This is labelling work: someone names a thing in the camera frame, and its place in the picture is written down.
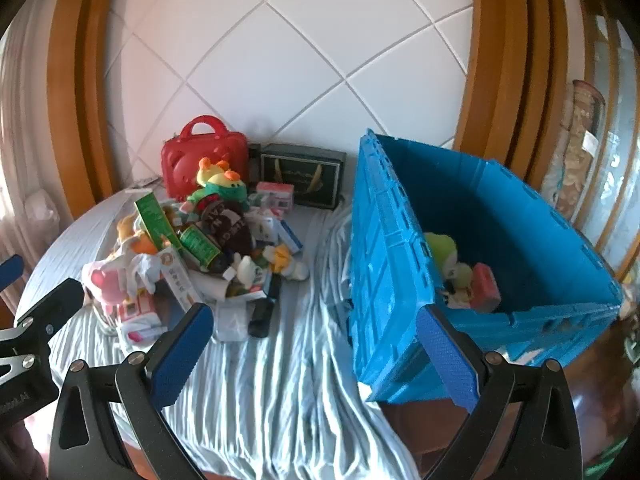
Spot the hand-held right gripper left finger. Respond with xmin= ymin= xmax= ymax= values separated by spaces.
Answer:
xmin=48 ymin=303 xmax=215 ymax=480

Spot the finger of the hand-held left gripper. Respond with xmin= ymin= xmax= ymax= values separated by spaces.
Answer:
xmin=14 ymin=278 xmax=85 ymax=347
xmin=0 ymin=254 xmax=25 ymax=291

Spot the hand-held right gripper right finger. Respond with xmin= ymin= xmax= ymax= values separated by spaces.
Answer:
xmin=416 ymin=305 xmax=583 ymax=480

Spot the pink pig plush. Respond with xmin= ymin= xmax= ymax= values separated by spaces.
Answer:
xmin=81 ymin=259 xmax=132 ymax=306

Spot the blue plastic crate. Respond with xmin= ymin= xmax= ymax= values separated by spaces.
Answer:
xmin=350 ymin=128 xmax=624 ymax=404

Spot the brown wooden desktop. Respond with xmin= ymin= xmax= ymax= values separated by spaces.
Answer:
xmin=382 ymin=310 xmax=640 ymax=480

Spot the pink white tissue pack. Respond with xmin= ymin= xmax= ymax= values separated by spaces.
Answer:
xmin=116 ymin=317 xmax=169 ymax=354

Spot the white box orange print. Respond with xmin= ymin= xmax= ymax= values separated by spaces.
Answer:
xmin=156 ymin=244 xmax=199 ymax=312

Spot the pink patterned packet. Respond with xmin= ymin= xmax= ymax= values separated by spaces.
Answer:
xmin=469 ymin=262 xmax=502 ymax=312

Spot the black remote control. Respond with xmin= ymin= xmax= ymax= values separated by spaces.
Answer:
xmin=248 ymin=275 xmax=282 ymax=339

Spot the light green plush toy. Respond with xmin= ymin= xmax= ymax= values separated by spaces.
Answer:
xmin=423 ymin=232 xmax=459 ymax=277

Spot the orange plush toy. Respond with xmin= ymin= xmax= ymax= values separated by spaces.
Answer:
xmin=116 ymin=214 xmax=157 ymax=257

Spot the white plush toy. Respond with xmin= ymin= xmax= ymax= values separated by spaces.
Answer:
xmin=234 ymin=254 xmax=267 ymax=287

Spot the green carton box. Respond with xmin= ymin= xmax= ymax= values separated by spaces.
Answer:
xmin=134 ymin=192 xmax=184 ymax=252

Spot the dark brown plush pouch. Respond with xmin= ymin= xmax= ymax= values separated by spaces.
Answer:
xmin=199 ymin=200 xmax=255 ymax=261

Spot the pale curtain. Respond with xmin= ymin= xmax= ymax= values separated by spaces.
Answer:
xmin=0 ymin=0 xmax=76 ymax=271

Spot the white blue box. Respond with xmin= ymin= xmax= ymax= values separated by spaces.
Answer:
xmin=272 ymin=219 xmax=305 ymax=256

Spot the pink white box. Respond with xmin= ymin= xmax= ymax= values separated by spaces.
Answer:
xmin=256 ymin=181 xmax=295 ymax=211

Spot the red plastic basket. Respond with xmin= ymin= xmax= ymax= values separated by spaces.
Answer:
xmin=161 ymin=115 xmax=250 ymax=200

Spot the black gift box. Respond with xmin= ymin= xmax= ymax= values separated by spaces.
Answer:
xmin=259 ymin=143 xmax=348 ymax=210

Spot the patterned rolled fabric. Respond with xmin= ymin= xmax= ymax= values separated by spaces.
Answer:
xmin=541 ymin=79 xmax=607 ymax=217

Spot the frosted glass door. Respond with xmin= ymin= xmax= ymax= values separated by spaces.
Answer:
xmin=575 ymin=0 xmax=640 ymax=281

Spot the wooden frame post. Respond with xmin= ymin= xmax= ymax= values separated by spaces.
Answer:
xmin=46 ymin=0 xmax=132 ymax=221
xmin=451 ymin=0 xmax=572 ymax=192

